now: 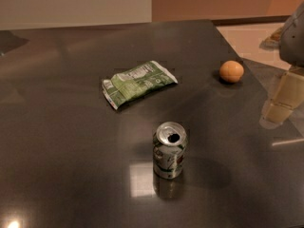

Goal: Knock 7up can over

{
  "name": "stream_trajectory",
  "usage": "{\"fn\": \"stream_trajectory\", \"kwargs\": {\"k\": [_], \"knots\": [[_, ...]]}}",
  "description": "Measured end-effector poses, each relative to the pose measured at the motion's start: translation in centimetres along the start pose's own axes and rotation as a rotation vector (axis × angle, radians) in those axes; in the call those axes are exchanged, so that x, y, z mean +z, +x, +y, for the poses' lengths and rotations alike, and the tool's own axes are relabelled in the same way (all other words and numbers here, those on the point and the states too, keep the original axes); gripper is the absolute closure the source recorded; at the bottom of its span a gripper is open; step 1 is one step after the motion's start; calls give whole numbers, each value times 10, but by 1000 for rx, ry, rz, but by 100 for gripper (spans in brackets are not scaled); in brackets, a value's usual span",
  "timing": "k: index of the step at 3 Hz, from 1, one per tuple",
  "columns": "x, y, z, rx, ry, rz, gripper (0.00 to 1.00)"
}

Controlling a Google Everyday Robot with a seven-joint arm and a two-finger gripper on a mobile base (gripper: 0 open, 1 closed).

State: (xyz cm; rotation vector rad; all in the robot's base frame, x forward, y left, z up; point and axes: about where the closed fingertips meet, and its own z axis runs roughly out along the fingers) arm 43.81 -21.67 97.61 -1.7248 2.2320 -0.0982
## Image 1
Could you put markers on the green 7up soda can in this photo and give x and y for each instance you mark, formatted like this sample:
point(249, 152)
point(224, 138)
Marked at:
point(169, 144)

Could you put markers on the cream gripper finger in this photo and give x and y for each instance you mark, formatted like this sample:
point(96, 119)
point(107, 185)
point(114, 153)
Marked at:
point(288, 95)

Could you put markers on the green crumpled snack bag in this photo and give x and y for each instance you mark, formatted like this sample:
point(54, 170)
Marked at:
point(130, 85)

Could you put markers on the grey robot gripper body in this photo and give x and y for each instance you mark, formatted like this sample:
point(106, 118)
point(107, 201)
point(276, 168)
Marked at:
point(294, 40)

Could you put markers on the orange round fruit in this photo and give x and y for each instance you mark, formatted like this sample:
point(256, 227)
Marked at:
point(231, 71)

